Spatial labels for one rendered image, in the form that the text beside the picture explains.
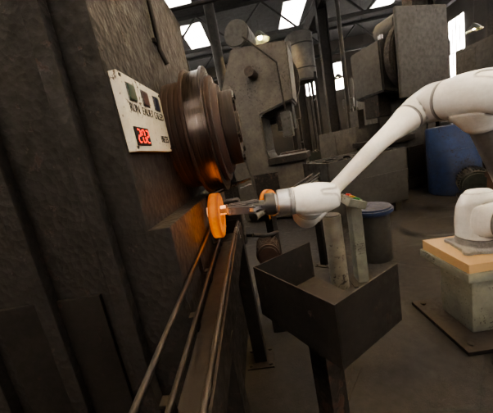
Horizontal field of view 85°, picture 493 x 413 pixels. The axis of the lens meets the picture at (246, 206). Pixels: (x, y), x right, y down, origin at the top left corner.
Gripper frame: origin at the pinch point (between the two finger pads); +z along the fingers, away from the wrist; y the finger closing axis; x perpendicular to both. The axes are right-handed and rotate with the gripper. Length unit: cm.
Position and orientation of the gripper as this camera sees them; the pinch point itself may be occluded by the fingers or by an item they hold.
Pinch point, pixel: (217, 211)
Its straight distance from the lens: 92.1
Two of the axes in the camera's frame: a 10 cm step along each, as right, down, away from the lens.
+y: 0.4, -2.0, 9.8
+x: -1.4, -9.7, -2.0
